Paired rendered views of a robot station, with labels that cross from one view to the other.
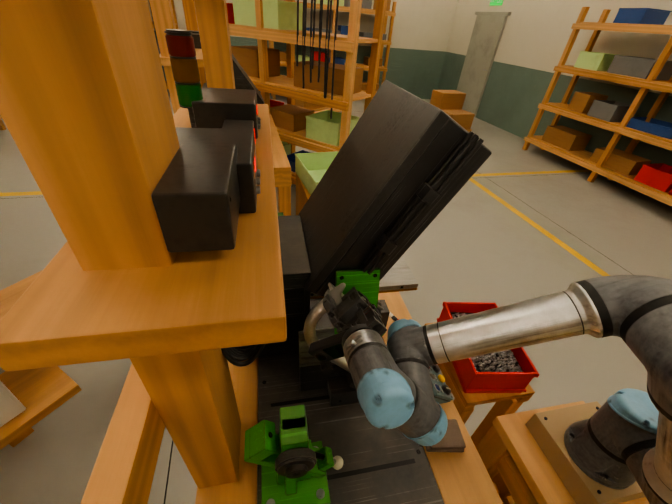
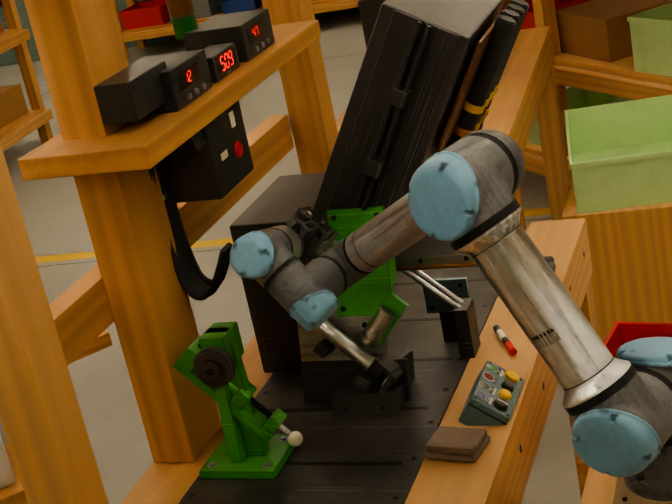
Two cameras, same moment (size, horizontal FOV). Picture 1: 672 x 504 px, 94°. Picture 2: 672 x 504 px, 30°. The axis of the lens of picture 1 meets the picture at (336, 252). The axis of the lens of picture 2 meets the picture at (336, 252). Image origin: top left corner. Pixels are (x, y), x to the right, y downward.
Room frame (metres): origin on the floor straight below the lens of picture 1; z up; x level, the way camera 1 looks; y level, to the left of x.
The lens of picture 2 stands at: (-1.25, -1.36, 2.04)
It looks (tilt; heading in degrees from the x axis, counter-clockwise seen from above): 20 degrees down; 36
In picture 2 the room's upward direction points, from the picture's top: 12 degrees counter-clockwise
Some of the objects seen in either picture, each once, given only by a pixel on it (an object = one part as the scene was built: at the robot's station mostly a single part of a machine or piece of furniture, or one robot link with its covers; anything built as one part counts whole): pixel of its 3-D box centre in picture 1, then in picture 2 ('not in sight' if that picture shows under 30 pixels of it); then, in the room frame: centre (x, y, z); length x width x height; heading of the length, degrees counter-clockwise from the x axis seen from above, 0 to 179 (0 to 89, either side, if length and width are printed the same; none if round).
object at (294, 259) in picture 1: (277, 284); (310, 270); (0.75, 0.18, 1.07); 0.30 x 0.18 x 0.34; 14
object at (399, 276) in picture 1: (352, 275); (408, 249); (0.78, -0.06, 1.11); 0.39 x 0.16 x 0.03; 104
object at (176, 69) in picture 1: (185, 70); (180, 5); (0.72, 0.34, 1.67); 0.05 x 0.05 x 0.05
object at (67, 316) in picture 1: (210, 162); (190, 89); (0.61, 0.27, 1.52); 0.90 x 0.25 x 0.04; 14
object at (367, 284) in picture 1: (353, 297); (365, 255); (0.62, -0.06, 1.17); 0.13 x 0.12 x 0.20; 14
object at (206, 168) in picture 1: (206, 192); (134, 91); (0.34, 0.16, 1.59); 0.15 x 0.07 x 0.07; 14
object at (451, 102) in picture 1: (439, 113); not in sight; (6.97, -1.85, 0.37); 1.20 x 0.80 x 0.74; 116
